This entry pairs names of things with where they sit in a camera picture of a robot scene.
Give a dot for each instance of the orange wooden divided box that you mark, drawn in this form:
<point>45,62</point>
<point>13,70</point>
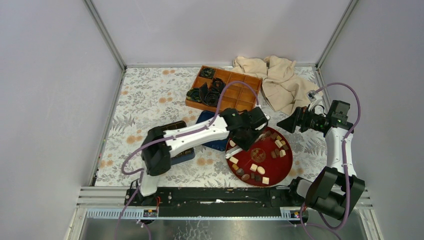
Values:
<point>241,91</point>

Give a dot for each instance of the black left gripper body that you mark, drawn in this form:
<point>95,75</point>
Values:
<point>245,139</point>

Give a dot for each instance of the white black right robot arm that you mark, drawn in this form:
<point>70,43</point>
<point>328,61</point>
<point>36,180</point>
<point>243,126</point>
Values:
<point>336,189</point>

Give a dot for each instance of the red round tray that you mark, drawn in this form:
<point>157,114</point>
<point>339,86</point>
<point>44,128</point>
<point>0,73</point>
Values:
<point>267,163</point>

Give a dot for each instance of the beige crumpled cloth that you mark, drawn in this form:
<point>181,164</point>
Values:
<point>282,88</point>

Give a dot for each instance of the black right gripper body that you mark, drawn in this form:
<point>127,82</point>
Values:
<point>310,120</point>

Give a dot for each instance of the blue chocolate tin box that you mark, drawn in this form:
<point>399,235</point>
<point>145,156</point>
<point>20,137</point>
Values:
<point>182,155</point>

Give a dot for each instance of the blue tin lid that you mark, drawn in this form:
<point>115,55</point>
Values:
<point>219,145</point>

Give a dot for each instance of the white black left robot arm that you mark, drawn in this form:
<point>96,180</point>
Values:
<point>219,127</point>

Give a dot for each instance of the silver serving tongs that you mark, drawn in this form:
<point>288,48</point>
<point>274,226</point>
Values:
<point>235,150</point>

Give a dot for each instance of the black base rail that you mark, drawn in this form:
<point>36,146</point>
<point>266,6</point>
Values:
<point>277,196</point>

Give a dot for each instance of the floral tablecloth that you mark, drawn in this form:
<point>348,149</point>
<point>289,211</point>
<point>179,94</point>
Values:
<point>151,97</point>

